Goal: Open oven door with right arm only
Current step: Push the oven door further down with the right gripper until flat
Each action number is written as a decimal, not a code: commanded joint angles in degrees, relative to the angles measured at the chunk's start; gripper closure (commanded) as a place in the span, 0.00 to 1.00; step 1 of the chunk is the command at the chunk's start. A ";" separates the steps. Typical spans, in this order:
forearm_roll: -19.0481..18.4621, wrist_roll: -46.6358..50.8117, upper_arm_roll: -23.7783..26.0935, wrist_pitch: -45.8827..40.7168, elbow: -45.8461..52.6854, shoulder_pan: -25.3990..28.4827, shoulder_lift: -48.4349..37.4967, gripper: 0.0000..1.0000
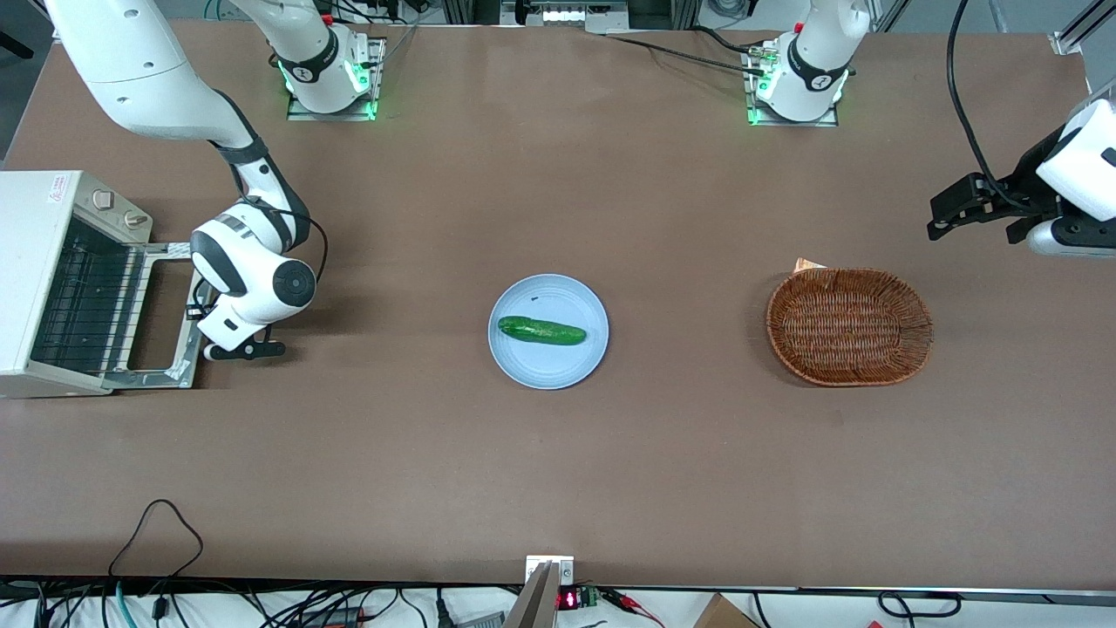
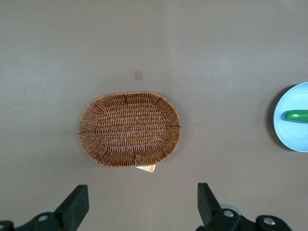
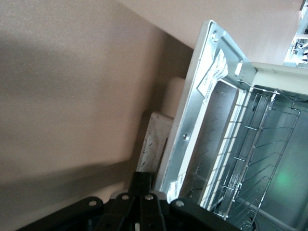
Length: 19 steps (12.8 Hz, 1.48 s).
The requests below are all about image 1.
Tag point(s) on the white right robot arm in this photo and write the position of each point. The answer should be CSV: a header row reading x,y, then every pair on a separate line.
x,y
131,70

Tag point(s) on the white power strip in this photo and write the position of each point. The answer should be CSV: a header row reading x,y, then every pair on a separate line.
x,y
567,16

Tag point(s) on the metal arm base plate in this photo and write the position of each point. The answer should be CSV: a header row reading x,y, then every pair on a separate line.
x,y
380,70
789,123

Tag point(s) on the glass oven door metal frame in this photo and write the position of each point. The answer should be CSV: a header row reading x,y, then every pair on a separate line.
x,y
153,378

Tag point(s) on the red white warning sticker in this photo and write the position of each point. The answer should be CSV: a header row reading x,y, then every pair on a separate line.
x,y
58,187

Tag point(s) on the small paper tag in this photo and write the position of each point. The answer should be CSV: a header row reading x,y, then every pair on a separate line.
x,y
806,264

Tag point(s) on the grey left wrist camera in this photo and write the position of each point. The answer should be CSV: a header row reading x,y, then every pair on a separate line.
x,y
1068,237

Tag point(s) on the white toaster oven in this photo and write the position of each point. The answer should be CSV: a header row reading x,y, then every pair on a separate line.
x,y
35,196

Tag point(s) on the light blue plate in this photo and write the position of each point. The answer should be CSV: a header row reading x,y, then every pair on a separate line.
x,y
549,366

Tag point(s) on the aluminium extrusion profile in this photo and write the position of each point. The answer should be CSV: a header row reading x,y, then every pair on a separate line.
x,y
1085,26

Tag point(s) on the beige oven knob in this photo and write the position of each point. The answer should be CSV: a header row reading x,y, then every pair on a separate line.
x,y
103,199
135,219

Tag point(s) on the brown wicker basket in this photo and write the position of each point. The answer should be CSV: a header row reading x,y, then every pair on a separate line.
x,y
850,327

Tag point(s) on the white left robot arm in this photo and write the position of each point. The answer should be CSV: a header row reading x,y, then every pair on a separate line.
x,y
811,70

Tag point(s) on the black power adapter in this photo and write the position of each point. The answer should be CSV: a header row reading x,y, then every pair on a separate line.
x,y
336,617

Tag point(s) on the brown cardboard box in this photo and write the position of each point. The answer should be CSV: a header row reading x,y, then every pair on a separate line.
x,y
724,615

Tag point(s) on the red alligator clip leads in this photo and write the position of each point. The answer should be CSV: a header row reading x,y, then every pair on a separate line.
x,y
628,600

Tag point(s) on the green cucumber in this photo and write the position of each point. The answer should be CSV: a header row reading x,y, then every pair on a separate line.
x,y
540,331

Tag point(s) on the red digit display board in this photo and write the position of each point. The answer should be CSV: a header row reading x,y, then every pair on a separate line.
x,y
568,600

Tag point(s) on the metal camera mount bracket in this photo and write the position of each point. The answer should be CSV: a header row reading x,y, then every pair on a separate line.
x,y
542,602

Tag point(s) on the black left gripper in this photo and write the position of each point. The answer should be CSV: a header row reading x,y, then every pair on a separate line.
x,y
1025,186

